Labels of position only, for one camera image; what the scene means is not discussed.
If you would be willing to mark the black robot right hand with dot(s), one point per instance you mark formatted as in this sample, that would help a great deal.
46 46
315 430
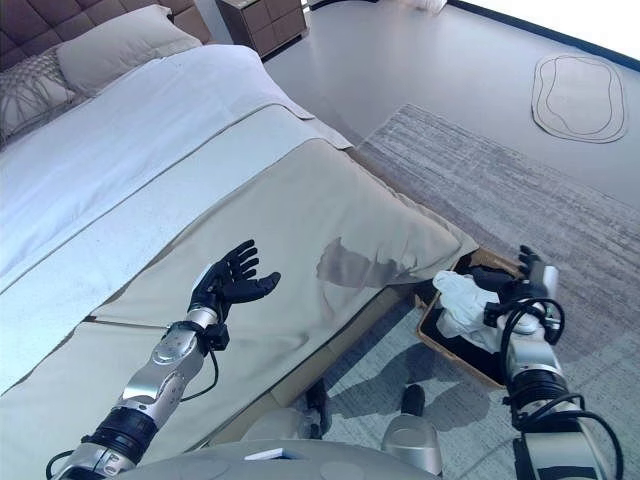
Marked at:
537 275

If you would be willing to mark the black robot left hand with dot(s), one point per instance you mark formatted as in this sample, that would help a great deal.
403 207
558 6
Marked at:
227 282

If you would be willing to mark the white garment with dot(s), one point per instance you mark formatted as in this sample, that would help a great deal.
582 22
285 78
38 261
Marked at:
465 305

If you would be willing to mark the black garment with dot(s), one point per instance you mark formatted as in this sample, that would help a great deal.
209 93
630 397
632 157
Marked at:
480 357

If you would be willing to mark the beige bed cover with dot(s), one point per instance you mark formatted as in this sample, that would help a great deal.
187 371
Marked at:
250 250

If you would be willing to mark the wicker basket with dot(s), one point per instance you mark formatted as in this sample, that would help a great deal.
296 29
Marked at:
450 350

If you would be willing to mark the grey striped rug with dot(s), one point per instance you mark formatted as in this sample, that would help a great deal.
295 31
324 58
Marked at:
500 200

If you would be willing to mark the silver robot left leg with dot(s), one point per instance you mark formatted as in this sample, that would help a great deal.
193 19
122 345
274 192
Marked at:
300 415

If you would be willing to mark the silver robot leg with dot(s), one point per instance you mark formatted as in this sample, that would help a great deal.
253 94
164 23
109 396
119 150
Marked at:
410 435
300 415

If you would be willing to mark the white duvet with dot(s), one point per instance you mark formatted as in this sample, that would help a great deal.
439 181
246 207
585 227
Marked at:
125 150

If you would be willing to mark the silver robot torso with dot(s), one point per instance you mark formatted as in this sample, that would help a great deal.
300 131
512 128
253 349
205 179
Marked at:
300 462

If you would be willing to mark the silver robot right leg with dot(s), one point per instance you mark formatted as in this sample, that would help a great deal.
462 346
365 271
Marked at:
410 435

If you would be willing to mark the beige pillow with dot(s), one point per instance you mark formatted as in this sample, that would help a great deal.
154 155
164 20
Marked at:
120 50

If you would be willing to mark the brown nightstand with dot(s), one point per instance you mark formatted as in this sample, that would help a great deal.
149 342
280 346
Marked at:
265 22

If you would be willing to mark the patterned decorative cushion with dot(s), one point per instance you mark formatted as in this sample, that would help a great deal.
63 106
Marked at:
30 95

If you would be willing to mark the brown tufted headboard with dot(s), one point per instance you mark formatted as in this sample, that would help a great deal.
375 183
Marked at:
75 20

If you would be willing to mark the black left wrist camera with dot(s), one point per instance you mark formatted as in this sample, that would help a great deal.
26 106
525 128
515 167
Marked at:
219 336

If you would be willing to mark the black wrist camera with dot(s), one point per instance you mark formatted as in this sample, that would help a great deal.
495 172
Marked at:
492 316
219 336

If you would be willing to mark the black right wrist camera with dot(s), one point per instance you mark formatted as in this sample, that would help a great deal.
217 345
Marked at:
492 316

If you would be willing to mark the tan upholstered bed frame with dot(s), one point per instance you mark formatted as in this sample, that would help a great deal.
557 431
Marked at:
345 340

